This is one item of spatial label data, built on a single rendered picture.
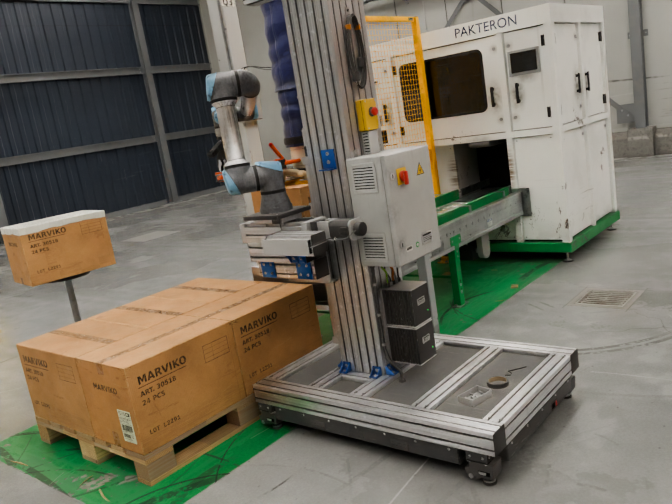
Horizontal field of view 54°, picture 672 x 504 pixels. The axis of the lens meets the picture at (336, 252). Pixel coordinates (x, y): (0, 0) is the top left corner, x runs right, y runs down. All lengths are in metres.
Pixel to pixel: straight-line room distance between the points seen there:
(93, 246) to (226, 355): 2.04
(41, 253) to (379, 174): 2.82
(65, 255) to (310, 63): 2.62
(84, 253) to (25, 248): 0.40
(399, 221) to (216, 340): 1.05
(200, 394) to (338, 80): 1.53
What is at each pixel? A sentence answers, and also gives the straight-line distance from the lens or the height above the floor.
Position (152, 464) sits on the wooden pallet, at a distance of 3.06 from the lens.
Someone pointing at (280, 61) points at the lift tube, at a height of 1.75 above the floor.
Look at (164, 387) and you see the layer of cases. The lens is 3.01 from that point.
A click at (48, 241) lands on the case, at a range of 4.88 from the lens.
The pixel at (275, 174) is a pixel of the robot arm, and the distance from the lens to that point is 2.94.
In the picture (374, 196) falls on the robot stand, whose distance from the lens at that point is 2.73.
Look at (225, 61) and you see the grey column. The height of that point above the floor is 1.91.
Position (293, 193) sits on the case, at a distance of 3.57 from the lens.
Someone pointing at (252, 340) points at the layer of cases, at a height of 0.40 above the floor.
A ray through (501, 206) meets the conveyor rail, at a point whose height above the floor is 0.55.
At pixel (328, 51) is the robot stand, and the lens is 2.87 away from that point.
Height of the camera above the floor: 1.42
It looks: 12 degrees down
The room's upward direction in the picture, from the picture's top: 9 degrees counter-clockwise
